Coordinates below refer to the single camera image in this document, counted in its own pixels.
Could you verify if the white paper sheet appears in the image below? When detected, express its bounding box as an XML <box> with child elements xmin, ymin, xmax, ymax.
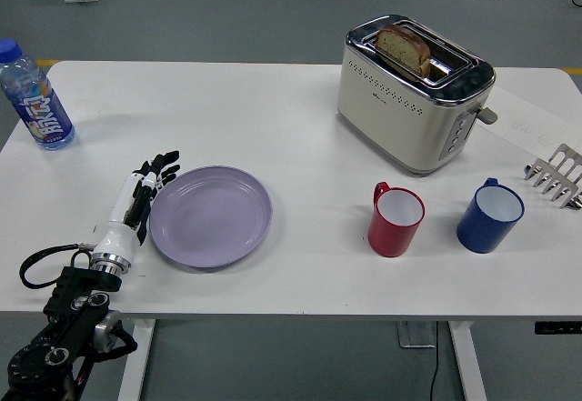
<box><xmin>472</xmin><ymin>83</ymin><xmax>582</xmax><ymax>156</ymax></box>

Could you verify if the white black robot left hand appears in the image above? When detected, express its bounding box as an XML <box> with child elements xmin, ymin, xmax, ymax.
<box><xmin>92</xmin><ymin>149</ymin><xmax>181</xmax><ymax>264</ymax></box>

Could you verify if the red mug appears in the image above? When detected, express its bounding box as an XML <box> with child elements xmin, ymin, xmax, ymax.
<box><xmin>367</xmin><ymin>181</ymin><xmax>426</xmax><ymax>258</ymax></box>

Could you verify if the brown bread slice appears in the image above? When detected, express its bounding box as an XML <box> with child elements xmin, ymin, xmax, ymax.
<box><xmin>375</xmin><ymin>24</ymin><xmax>431</xmax><ymax>78</ymax></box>

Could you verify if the grey metal floor plate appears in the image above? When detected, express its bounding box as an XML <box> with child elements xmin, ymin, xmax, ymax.
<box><xmin>396</xmin><ymin>321</ymin><xmax>437</xmax><ymax>350</ymax></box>

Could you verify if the cream silver toaster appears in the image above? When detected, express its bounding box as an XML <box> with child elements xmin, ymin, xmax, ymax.
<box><xmin>336</xmin><ymin>14</ymin><xmax>499</xmax><ymax>177</ymax></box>

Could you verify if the black table control panel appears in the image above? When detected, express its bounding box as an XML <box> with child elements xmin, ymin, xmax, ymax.
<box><xmin>534</xmin><ymin>321</ymin><xmax>582</xmax><ymax>336</ymax></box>

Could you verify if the blue capped drink bottle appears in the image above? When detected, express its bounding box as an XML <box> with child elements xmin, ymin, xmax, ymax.
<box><xmin>0</xmin><ymin>39</ymin><xmax>77</xmax><ymax>152</ymax></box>

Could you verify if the blue mug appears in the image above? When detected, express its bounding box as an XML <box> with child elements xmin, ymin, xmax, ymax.
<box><xmin>456</xmin><ymin>177</ymin><xmax>526</xmax><ymax>255</ymax></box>

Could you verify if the white table leg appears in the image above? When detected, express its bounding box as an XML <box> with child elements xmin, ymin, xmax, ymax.
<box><xmin>116</xmin><ymin>318</ymin><xmax>156</xmax><ymax>401</ymax></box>
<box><xmin>447</xmin><ymin>320</ymin><xmax>488</xmax><ymax>401</ymax></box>

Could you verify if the silver metal toast rack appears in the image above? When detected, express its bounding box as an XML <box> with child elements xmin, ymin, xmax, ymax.
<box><xmin>522</xmin><ymin>143</ymin><xmax>582</xmax><ymax>211</ymax></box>

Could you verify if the black hanging power cable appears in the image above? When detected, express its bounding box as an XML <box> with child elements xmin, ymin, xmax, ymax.
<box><xmin>426</xmin><ymin>321</ymin><xmax>441</xmax><ymax>401</ymax></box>

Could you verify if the purple round plate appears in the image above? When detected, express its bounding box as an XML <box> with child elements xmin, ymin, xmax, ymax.
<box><xmin>148</xmin><ymin>165</ymin><xmax>274</xmax><ymax>270</ymax></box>

